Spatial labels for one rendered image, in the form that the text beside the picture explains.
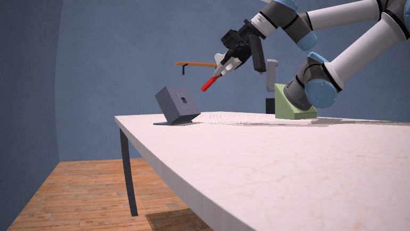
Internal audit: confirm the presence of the red rectangular peg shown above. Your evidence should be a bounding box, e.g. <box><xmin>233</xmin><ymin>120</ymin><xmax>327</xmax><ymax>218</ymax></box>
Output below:
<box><xmin>201</xmin><ymin>75</ymin><xmax>220</xmax><ymax>92</ymax></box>

